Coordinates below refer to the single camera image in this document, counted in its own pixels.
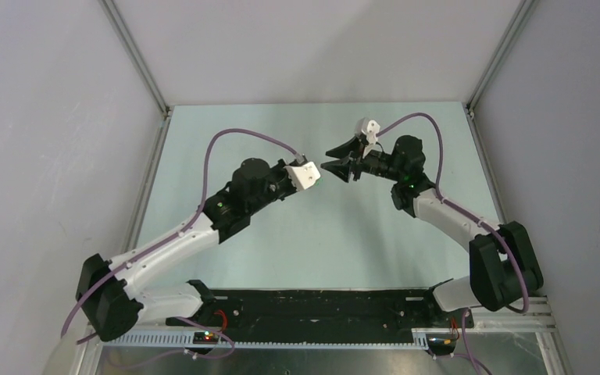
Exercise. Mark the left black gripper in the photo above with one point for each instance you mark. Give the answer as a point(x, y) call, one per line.
point(279, 167)

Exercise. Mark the aluminium frame post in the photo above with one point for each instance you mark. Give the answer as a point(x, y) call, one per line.
point(130, 46)
point(505, 45)

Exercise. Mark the left aluminium frame post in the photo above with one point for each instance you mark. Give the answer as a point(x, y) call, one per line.
point(130, 46)

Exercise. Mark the left controller board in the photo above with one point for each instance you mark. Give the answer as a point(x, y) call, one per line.
point(205, 338)

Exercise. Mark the slotted cable duct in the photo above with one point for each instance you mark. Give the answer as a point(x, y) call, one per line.
point(190, 339)

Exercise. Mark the right aluminium frame post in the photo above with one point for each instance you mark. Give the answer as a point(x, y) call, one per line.
point(505, 45)

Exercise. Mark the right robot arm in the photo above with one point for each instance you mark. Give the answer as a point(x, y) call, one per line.
point(502, 262)

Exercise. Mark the controller board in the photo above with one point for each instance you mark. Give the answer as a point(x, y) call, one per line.
point(438, 346)
point(205, 338)

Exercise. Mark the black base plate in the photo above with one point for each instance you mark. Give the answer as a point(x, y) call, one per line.
point(324, 316)

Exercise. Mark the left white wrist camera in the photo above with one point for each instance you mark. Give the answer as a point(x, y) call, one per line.
point(303, 173)

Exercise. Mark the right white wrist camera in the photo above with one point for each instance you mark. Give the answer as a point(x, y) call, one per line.
point(366, 131)

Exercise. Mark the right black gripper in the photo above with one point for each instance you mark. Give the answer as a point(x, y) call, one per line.
point(351, 161)

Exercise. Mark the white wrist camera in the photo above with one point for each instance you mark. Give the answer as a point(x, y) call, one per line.
point(366, 131)
point(303, 173)

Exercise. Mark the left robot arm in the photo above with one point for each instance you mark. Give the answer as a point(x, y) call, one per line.
point(114, 294)

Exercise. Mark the right controller board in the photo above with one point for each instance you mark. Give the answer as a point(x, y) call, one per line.
point(438, 346)

